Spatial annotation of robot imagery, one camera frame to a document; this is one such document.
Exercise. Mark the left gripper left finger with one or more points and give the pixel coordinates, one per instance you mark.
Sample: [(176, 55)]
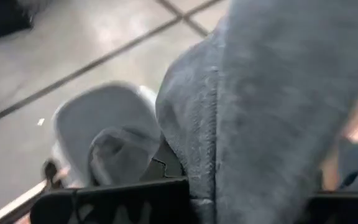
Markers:
[(120, 202)]

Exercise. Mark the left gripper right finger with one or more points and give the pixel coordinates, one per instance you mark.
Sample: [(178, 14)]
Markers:
[(346, 208)]

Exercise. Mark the grey-blue denim jeans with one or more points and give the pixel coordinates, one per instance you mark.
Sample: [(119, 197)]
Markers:
[(259, 109)]

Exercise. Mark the small white floor scrap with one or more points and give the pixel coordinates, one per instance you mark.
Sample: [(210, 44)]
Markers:
[(40, 122)]

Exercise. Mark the black computer with blue lights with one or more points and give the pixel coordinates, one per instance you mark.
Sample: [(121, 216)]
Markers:
[(5, 18)]

